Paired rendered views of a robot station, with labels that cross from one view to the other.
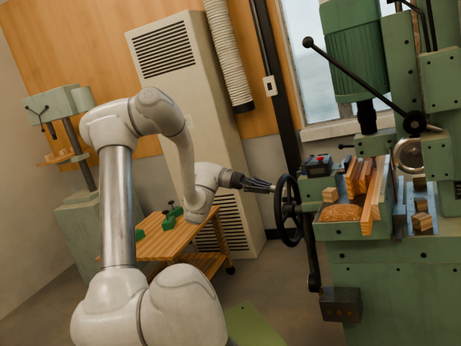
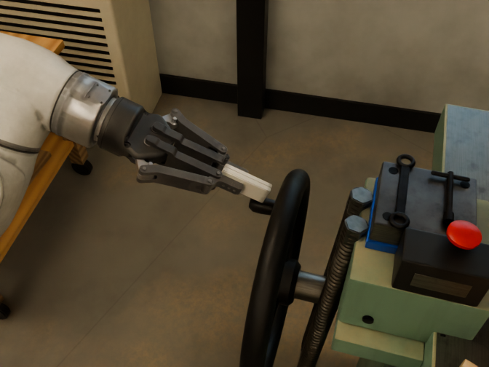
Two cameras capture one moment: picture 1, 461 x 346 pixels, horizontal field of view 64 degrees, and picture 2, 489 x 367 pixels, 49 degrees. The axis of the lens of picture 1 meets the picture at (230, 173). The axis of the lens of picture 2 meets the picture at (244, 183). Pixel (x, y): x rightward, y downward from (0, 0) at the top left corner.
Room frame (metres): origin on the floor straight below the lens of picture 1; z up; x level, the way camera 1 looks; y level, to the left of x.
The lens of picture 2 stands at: (1.02, -0.06, 1.42)
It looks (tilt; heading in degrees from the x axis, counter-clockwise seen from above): 49 degrees down; 346
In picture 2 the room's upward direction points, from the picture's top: straight up
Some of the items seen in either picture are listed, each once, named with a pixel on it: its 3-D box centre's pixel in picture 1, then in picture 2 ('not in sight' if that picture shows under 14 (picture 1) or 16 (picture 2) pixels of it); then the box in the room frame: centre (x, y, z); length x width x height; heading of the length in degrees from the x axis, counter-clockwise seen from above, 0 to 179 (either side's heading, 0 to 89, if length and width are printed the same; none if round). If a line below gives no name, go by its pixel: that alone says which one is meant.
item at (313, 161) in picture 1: (316, 164); (428, 224); (1.29, -0.31, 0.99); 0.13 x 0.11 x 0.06; 151
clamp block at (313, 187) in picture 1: (321, 182); (413, 261); (1.29, -0.32, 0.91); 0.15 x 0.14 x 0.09; 151
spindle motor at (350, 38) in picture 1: (355, 48); not in sight; (1.20, -0.48, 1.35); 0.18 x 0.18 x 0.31
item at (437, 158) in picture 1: (437, 155); not in sight; (0.97, -0.57, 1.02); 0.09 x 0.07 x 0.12; 151
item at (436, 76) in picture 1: (441, 79); not in sight; (0.96, -0.60, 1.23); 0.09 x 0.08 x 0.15; 61
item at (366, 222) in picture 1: (374, 182); not in sight; (1.14, -0.45, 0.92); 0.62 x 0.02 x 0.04; 151
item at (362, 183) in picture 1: (365, 176); not in sight; (1.21, -0.45, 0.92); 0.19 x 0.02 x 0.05; 151
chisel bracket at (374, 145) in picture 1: (377, 145); not in sight; (1.19, -0.50, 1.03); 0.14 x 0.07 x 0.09; 61
